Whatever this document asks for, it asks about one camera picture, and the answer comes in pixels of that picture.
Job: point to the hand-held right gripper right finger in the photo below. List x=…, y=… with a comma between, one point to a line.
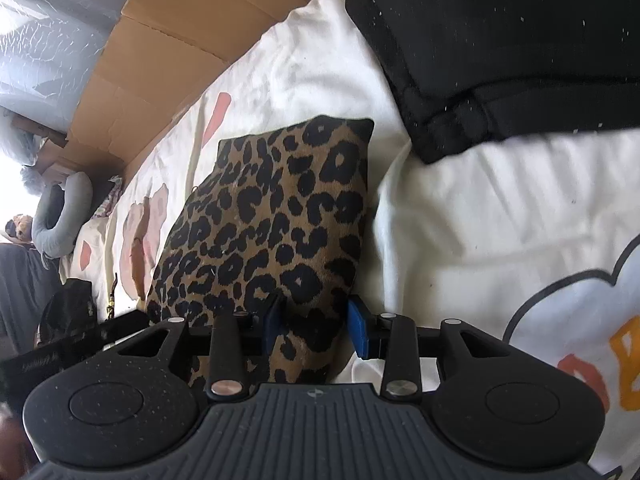
x=359, y=330

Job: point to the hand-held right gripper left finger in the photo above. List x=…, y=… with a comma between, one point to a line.
x=274, y=325

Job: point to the leopard print skirt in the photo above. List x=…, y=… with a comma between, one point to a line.
x=265, y=210

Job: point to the black cloth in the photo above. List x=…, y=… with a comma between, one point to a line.
x=70, y=300

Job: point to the dark grey pillow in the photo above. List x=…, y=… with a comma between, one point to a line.
x=25, y=290

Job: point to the teddy bear plush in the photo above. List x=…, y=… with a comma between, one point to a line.
x=19, y=227

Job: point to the grey neck pillow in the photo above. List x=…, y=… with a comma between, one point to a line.
x=82, y=195

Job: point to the small patterned cloth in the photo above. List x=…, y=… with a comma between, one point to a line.
x=107, y=200

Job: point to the bear print bed sheet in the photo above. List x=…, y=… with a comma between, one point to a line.
x=475, y=220

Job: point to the small cardboard box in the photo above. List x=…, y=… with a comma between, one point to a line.
x=50, y=165

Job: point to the white pillow in plastic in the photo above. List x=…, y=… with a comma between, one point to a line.
x=20, y=150

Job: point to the flattened cardboard sheet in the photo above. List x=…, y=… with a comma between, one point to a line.
x=165, y=35

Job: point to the black folded garment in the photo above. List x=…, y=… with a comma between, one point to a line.
x=500, y=35

